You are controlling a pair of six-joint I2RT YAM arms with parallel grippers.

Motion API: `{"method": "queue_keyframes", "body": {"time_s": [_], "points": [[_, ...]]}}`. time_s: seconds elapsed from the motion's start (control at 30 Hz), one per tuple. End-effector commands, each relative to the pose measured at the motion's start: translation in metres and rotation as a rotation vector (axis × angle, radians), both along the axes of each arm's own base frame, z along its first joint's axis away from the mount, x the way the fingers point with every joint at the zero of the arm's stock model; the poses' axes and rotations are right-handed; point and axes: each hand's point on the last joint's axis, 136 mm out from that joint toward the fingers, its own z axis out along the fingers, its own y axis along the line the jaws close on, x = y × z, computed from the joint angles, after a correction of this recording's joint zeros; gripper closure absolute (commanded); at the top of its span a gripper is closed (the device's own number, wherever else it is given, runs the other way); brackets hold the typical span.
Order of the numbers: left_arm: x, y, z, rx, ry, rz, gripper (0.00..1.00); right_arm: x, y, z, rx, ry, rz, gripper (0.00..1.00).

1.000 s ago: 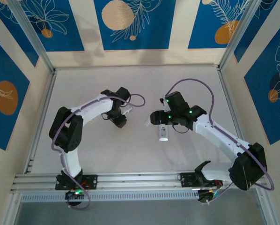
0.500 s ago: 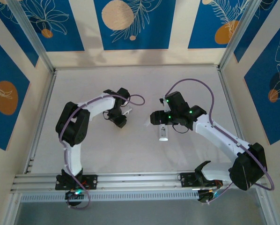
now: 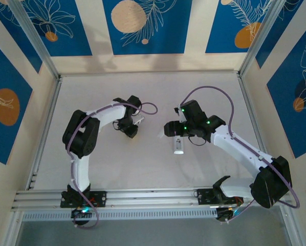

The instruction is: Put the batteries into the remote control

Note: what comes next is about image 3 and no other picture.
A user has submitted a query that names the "long white remote control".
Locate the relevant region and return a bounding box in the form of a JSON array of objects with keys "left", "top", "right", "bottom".
[{"left": 172, "top": 136, "right": 186, "bottom": 156}]

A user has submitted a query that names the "black controller board with led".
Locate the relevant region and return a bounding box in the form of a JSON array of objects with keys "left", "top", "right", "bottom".
[
  {"left": 71, "top": 206, "right": 92, "bottom": 219},
  {"left": 215, "top": 207, "right": 236, "bottom": 223}
]

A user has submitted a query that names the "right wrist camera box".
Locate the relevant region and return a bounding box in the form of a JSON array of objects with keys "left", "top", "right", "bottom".
[{"left": 173, "top": 103, "right": 186, "bottom": 123}]

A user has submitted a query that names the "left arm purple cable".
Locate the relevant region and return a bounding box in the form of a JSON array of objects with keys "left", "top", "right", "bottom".
[{"left": 65, "top": 101, "right": 159, "bottom": 229}]

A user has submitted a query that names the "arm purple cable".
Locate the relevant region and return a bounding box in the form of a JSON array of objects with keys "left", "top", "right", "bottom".
[
  {"left": 65, "top": 101, "right": 159, "bottom": 229},
  {"left": 178, "top": 86, "right": 301, "bottom": 223}
]

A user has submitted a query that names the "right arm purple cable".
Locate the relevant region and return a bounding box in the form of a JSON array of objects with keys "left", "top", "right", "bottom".
[{"left": 178, "top": 86, "right": 301, "bottom": 223}]

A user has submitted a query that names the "thin aluminium table edge rail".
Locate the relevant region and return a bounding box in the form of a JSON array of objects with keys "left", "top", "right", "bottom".
[{"left": 59, "top": 71, "right": 242, "bottom": 77}]

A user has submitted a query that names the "aluminium table side rail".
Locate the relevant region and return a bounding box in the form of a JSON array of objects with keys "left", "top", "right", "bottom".
[
  {"left": 237, "top": 73, "right": 280, "bottom": 187},
  {"left": 25, "top": 75, "right": 64, "bottom": 192}
]

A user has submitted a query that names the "wide aluminium mounting rail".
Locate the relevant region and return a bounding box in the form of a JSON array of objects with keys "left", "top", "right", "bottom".
[{"left": 11, "top": 186, "right": 293, "bottom": 212}]

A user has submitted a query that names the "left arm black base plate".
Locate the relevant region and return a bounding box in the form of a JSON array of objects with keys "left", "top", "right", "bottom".
[{"left": 60, "top": 191, "right": 107, "bottom": 209}]

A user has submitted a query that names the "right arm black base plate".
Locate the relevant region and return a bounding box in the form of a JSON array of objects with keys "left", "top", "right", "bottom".
[{"left": 196, "top": 188, "right": 244, "bottom": 206}]

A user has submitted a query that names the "slotted grey cable duct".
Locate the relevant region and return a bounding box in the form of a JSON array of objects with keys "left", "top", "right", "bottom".
[{"left": 21, "top": 209, "right": 219, "bottom": 222}]

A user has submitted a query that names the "aluminium frame post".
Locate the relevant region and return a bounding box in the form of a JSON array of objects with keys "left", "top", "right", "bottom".
[
  {"left": 8, "top": 0, "right": 62, "bottom": 80},
  {"left": 237, "top": 0, "right": 287, "bottom": 77}
]

